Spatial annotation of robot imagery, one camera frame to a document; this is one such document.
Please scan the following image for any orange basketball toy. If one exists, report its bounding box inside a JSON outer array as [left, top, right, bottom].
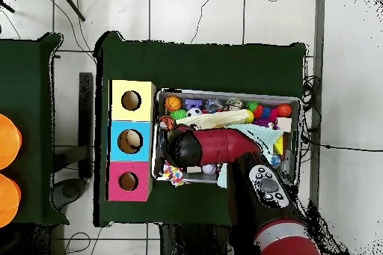
[[164, 95, 183, 113]]

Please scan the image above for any black and white soccer ball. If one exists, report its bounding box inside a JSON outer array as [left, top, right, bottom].
[[186, 106, 203, 118]]

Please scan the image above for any colourful polka dot cloth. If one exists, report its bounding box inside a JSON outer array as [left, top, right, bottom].
[[161, 164, 186, 188]]

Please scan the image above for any mint green waffle cloth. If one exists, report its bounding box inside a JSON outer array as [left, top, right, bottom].
[[216, 124, 282, 189]]

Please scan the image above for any clear mesh bin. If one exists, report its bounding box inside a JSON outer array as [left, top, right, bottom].
[[152, 89, 302, 187]]

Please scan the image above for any wooden box with three holes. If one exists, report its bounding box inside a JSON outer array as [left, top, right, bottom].
[[106, 79, 158, 203]]

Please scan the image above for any plain wooden block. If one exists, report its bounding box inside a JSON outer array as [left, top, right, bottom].
[[276, 117, 293, 132]]

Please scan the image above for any dark green covered side table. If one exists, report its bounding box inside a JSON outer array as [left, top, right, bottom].
[[0, 32, 64, 226]]

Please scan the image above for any black upright panel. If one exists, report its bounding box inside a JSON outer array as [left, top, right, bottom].
[[79, 72, 94, 179]]

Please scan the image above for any grey floor stand base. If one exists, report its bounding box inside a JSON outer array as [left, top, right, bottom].
[[52, 146, 89, 211]]

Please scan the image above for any black rod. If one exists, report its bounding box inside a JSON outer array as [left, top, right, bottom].
[[0, 0, 16, 14], [56, 0, 87, 22]]

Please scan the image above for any cream yellow cloth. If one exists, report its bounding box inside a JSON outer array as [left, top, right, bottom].
[[176, 110, 255, 130]]

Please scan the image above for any small orange ball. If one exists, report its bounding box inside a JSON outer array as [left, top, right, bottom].
[[277, 103, 293, 118]]

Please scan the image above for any dark green table cloth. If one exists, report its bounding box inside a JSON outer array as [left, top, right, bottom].
[[94, 30, 307, 227]]

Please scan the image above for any orange round bowl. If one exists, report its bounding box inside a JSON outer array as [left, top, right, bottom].
[[0, 114, 23, 170], [0, 173, 22, 229]]

